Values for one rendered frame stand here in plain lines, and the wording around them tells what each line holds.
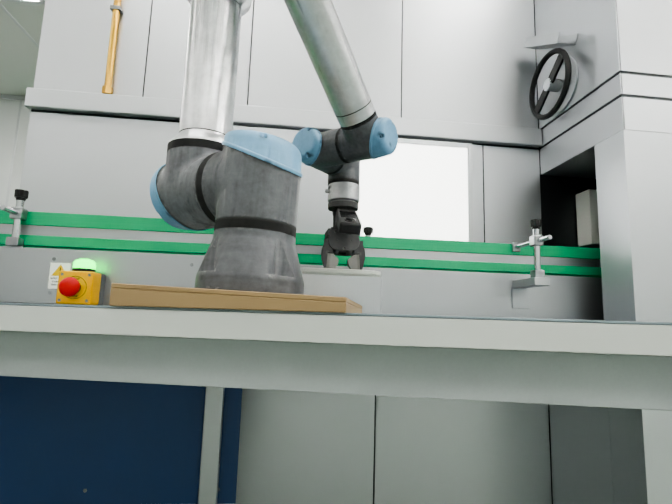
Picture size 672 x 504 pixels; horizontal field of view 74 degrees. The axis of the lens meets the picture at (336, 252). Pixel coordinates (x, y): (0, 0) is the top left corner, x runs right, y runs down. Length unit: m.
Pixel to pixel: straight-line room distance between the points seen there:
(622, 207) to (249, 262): 1.01
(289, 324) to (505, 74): 1.40
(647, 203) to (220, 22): 1.07
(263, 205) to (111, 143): 1.00
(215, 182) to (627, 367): 0.56
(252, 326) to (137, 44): 1.27
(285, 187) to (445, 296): 0.71
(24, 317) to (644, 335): 0.72
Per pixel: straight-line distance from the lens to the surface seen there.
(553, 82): 1.63
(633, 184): 1.36
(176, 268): 1.10
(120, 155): 1.54
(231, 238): 0.60
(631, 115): 1.42
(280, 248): 0.61
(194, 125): 0.77
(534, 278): 1.22
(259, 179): 0.62
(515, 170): 1.64
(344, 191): 1.03
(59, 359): 0.71
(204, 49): 0.82
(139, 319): 0.60
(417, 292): 1.21
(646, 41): 1.54
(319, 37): 0.86
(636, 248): 1.32
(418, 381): 0.57
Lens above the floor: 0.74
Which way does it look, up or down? 8 degrees up
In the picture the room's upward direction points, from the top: 2 degrees clockwise
